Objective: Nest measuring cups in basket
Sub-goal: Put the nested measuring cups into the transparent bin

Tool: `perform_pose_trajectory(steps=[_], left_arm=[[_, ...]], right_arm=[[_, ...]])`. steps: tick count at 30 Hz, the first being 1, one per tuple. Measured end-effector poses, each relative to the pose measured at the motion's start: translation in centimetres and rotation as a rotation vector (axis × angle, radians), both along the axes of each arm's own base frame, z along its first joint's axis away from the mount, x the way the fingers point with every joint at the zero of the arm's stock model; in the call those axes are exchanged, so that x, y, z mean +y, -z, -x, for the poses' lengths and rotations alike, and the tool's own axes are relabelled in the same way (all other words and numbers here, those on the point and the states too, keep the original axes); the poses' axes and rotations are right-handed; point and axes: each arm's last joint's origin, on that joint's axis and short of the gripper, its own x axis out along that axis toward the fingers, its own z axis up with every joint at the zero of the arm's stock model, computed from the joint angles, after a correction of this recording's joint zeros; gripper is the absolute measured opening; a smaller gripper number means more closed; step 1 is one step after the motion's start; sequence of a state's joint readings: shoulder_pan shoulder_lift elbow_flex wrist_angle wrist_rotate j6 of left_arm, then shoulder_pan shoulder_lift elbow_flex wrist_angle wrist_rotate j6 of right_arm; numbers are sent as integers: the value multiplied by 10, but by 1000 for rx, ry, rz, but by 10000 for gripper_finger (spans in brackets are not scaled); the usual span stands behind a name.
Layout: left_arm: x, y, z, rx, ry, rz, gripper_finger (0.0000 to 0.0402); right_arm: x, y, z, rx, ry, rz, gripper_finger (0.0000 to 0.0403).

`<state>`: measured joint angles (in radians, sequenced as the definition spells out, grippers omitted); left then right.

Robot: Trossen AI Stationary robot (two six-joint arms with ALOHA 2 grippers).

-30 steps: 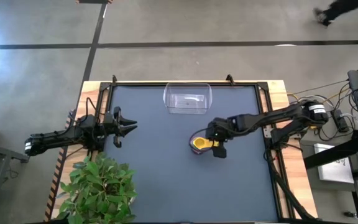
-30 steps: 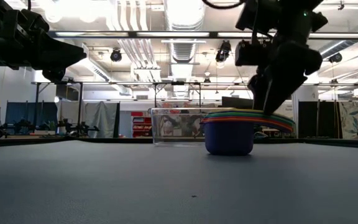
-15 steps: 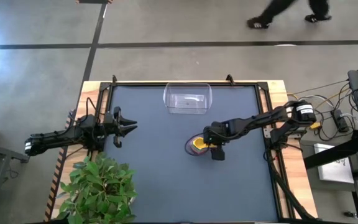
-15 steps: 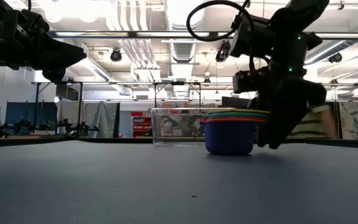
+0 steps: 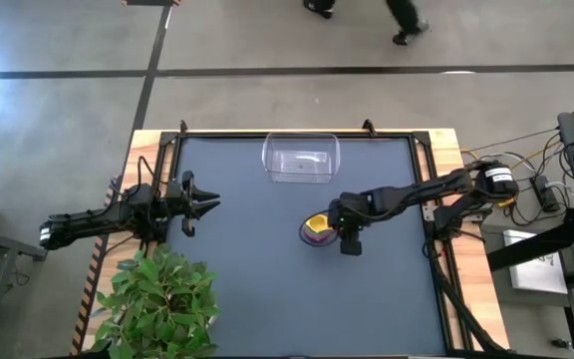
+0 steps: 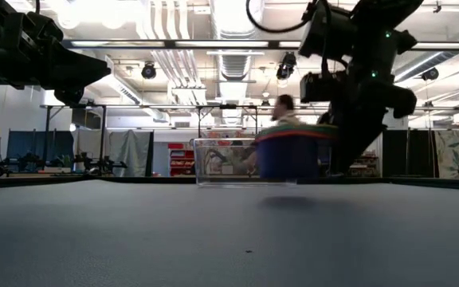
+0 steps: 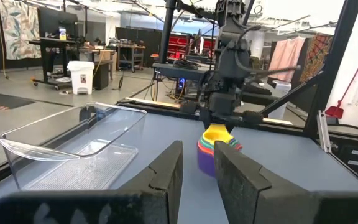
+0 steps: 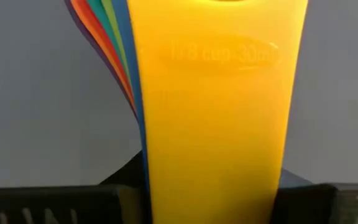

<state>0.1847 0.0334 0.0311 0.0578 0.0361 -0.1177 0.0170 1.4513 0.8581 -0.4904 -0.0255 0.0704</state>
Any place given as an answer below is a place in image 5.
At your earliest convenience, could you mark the black cable bundle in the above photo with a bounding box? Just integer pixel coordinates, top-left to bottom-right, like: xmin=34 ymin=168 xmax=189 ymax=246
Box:
xmin=424 ymin=233 xmax=507 ymax=355

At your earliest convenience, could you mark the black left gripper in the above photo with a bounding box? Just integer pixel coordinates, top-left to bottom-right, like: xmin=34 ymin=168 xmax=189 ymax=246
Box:
xmin=164 ymin=171 xmax=221 ymax=238

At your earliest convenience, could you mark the purple measuring cup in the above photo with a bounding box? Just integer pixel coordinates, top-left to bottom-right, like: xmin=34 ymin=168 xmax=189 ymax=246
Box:
xmin=298 ymin=212 xmax=341 ymax=248

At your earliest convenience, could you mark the black camera stand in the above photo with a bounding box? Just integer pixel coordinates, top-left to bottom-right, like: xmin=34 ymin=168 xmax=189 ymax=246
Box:
xmin=485 ymin=102 xmax=574 ymax=273

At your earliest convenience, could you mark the black table frame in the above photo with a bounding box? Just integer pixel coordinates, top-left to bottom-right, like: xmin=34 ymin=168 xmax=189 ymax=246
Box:
xmin=154 ymin=130 xmax=507 ymax=358

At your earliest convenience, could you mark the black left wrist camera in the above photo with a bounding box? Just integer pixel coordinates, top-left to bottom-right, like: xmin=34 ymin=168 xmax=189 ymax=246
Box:
xmin=126 ymin=182 xmax=157 ymax=208

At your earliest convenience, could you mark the yellow measuring cup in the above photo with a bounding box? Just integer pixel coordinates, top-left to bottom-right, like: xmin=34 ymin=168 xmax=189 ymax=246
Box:
xmin=304 ymin=212 xmax=333 ymax=234

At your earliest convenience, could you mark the clear plastic basket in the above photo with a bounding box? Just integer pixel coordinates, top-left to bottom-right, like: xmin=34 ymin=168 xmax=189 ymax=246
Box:
xmin=261 ymin=131 xmax=342 ymax=184

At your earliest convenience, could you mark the wooden table board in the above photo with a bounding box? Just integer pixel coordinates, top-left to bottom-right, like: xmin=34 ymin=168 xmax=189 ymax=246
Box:
xmin=81 ymin=128 xmax=511 ymax=356

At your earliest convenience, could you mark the large leafy green plant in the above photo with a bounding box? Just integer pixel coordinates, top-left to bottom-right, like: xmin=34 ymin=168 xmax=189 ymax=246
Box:
xmin=90 ymin=242 xmax=222 ymax=359

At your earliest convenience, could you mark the black power adapter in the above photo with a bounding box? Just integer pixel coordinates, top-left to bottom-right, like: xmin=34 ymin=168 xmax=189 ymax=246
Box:
xmin=530 ymin=175 xmax=561 ymax=213

